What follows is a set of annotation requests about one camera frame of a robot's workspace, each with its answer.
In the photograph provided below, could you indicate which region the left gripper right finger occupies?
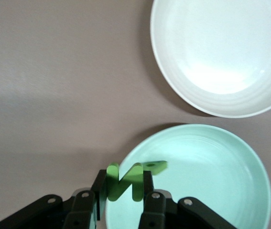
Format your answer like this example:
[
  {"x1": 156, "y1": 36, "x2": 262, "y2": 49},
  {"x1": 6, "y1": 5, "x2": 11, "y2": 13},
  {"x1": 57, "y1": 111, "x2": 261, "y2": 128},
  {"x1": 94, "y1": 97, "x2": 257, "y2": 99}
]
[{"x1": 137, "y1": 170, "x2": 236, "y2": 229}]

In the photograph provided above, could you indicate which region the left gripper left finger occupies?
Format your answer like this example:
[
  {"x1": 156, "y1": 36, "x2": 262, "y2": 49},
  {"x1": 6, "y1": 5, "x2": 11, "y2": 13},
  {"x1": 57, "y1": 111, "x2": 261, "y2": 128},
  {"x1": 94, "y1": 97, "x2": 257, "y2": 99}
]
[{"x1": 0, "y1": 169, "x2": 108, "y2": 229}]

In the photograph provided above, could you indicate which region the light green plate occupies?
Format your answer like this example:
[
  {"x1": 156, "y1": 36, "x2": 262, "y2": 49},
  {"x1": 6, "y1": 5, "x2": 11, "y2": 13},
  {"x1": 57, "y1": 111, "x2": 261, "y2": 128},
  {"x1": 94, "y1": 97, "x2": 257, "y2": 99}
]
[{"x1": 105, "y1": 123, "x2": 271, "y2": 229}]

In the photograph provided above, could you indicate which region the pale pink plate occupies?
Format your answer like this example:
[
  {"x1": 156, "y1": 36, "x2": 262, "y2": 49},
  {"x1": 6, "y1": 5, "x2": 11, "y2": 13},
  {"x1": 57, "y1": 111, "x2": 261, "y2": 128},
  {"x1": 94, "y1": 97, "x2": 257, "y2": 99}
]
[{"x1": 150, "y1": 0, "x2": 271, "y2": 119}]

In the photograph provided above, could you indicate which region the dark green foam letter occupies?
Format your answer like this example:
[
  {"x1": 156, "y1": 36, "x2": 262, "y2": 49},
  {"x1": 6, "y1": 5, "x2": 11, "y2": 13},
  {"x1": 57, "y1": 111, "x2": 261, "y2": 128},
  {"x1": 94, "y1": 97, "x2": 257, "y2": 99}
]
[{"x1": 141, "y1": 160, "x2": 169, "y2": 177}]

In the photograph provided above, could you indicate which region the brown table cover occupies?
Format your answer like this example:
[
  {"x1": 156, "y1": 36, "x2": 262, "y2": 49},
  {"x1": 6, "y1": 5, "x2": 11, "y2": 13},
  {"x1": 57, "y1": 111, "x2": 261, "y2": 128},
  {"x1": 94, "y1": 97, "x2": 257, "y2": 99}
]
[{"x1": 0, "y1": 0, "x2": 271, "y2": 229}]

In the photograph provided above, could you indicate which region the green foam letter N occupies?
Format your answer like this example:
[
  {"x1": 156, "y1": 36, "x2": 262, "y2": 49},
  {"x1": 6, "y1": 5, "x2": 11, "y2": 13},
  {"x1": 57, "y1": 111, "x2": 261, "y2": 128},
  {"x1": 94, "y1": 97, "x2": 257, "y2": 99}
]
[{"x1": 106, "y1": 162, "x2": 145, "y2": 202}]

